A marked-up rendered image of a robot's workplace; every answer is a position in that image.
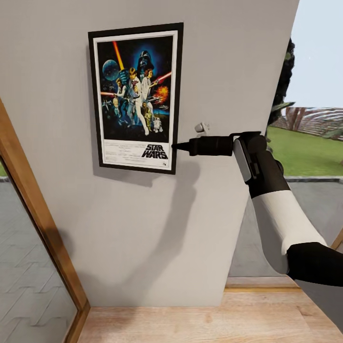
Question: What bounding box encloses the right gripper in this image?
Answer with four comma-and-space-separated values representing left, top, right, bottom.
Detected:
171, 136, 219, 156

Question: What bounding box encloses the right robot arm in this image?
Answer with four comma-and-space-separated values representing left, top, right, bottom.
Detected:
171, 122, 343, 333

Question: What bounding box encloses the poster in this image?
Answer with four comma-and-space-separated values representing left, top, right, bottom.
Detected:
88, 22, 184, 175

